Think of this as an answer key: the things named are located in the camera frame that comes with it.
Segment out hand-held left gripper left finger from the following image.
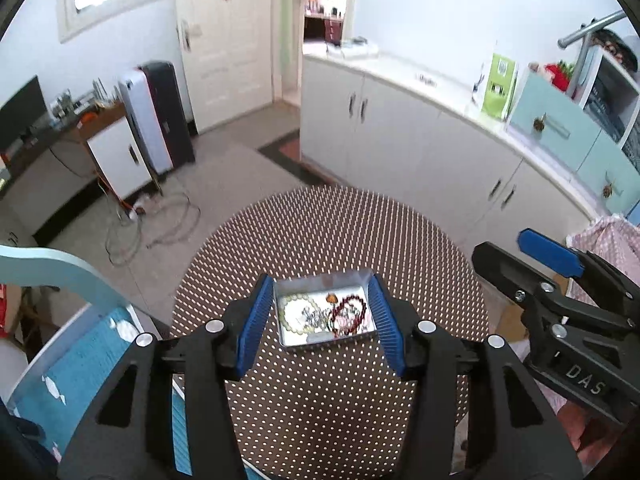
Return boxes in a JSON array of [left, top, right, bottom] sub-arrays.
[[57, 274, 275, 480]]

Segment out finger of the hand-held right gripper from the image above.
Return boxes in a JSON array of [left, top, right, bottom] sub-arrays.
[[471, 241, 559, 312], [518, 228, 640, 312]]

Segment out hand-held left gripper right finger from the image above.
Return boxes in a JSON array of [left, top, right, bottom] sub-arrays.
[[367, 275, 583, 480]]

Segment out pink bear charm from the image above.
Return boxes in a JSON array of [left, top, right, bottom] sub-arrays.
[[336, 310, 362, 334]]

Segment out red bead bracelet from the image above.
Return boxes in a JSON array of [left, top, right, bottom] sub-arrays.
[[329, 296, 371, 337]]

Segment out silver metal box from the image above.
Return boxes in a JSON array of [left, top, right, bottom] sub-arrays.
[[272, 269, 379, 349]]

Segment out silver chain with pearls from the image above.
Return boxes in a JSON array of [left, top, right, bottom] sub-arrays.
[[300, 307, 332, 329]]

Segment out pink checked blanket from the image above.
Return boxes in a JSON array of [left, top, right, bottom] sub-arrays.
[[540, 214, 640, 411]]

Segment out light blue drawer cabinet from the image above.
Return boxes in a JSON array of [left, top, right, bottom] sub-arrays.
[[505, 67, 640, 217]]

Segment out white counter cabinets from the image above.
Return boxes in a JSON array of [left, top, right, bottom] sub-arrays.
[[300, 52, 601, 261]]

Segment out dark doormat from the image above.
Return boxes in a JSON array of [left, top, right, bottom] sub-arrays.
[[257, 130, 332, 186]]

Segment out white shelf unit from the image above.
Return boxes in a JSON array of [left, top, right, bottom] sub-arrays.
[[580, 30, 640, 161]]

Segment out green box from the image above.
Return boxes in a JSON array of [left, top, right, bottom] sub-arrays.
[[481, 53, 520, 121]]

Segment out red toy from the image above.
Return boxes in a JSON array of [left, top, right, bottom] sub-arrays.
[[530, 60, 576, 94]]

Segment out blue candy print blanket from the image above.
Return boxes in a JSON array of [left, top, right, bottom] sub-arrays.
[[10, 305, 193, 478]]

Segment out light blue chair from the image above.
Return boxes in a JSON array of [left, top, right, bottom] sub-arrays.
[[0, 245, 173, 411]]

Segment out small white cabinet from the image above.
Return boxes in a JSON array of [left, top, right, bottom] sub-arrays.
[[86, 115, 153, 202]]

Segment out white and black air cooler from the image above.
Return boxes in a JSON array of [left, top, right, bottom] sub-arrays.
[[117, 60, 197, 177]]

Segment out dark desk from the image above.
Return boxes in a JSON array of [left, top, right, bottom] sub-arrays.
[[0, 102, 126, 247]]

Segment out dark blue cloth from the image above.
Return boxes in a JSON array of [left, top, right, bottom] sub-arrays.
[[0, 400, 61, 480]]

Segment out white door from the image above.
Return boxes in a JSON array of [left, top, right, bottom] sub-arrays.
[[174, 0, 307, 136]]

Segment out black monitor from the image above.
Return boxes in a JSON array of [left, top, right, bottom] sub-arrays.
[[0, 76, 48, 155]]

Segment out cream bead bracelet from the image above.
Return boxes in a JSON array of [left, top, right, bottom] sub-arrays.
[[277, 294, 327, 336]]

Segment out grey cables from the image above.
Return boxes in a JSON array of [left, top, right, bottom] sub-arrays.
[[104, 180, 203, 266]]

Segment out orange cable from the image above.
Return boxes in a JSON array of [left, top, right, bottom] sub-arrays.
[[94, 170, 138, 212]]

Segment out metal rail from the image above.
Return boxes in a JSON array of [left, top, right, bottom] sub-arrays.
[[557, 10, 628, 106]]

